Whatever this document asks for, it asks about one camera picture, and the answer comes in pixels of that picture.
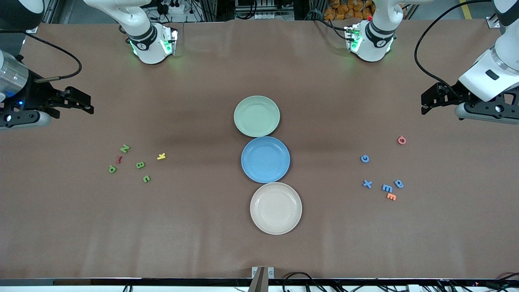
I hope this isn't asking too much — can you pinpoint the white power strip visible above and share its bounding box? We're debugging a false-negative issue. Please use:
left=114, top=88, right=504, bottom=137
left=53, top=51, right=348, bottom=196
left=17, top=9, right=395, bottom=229
left=160, top=2, right=185, bottom=15

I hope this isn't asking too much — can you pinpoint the metal table edge bracket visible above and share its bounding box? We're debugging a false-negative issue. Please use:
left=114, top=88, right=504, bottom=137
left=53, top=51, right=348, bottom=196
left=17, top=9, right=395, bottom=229
left=248, top=266, right=275, bottom=292

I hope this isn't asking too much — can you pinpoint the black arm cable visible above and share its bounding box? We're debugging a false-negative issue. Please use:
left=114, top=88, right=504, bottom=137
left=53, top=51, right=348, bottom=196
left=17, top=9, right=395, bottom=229
left=414, top=0, right=499, bottom=100
left=22, top=32, right=82, bottom=84

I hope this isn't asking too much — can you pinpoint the brown table cover sheet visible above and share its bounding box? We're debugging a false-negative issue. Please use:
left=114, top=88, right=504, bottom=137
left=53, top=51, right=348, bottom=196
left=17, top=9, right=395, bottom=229
left=0, top=18, right=519, bottom=280

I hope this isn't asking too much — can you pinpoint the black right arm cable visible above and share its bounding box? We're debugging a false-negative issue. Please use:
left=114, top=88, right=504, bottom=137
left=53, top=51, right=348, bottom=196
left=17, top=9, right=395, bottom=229
left=22, top=32, right=82, bottom=84

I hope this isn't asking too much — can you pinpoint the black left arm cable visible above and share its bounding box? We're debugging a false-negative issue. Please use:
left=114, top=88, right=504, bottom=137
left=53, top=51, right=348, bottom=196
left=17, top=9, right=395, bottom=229
left=414, top=0, right=499, bottom=100

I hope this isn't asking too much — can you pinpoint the silver arm base connector box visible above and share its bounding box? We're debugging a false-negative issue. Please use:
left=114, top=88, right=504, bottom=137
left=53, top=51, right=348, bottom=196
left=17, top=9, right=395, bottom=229
left=160, top=26, right=179, bottom=56
left=344, top=25, right=362, bottom=52

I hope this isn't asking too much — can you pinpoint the blue round plate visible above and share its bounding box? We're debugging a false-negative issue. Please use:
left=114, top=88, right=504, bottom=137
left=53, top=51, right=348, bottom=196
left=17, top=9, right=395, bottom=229
left=241, top=136, right=291, bottom=184

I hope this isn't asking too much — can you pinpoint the black cable loop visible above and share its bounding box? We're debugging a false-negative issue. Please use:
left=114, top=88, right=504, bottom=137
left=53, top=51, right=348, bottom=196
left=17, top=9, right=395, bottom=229
left=283, top=272, right=327, bottom=292

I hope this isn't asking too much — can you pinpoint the pale green round plate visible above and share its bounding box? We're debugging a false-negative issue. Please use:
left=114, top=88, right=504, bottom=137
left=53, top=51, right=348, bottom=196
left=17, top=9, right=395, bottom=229
left=234, top=95, right=281, bottom=138

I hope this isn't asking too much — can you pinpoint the beige round plate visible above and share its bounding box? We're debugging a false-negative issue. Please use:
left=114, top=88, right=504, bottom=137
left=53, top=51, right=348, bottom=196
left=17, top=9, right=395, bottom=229
left=250, top=182, right=302, bottom=235

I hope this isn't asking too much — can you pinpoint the orange packaged goods pile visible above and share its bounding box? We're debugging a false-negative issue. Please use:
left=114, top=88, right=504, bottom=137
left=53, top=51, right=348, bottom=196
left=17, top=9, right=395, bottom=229
left=323, top=0, right=407, bottom=21

